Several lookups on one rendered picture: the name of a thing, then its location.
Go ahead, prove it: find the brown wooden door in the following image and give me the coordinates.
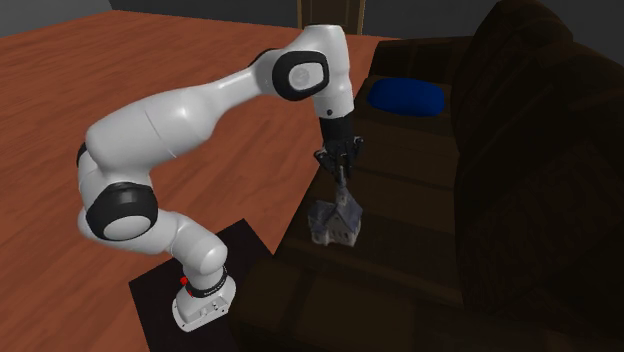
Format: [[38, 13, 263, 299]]
[[297, 0, 367, 36]]

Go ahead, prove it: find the grey house figure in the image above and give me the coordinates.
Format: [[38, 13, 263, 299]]
[[307, 176, 364, 247]]

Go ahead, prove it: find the blue cushion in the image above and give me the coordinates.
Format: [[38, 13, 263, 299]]
[[366, 76, 446, 118]]

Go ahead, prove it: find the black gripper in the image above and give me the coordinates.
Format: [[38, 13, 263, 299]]
[[313, 113, 365, 185]]

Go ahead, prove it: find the dark brown sofa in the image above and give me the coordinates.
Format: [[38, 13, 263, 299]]
[[228, 0, 624, 352]]

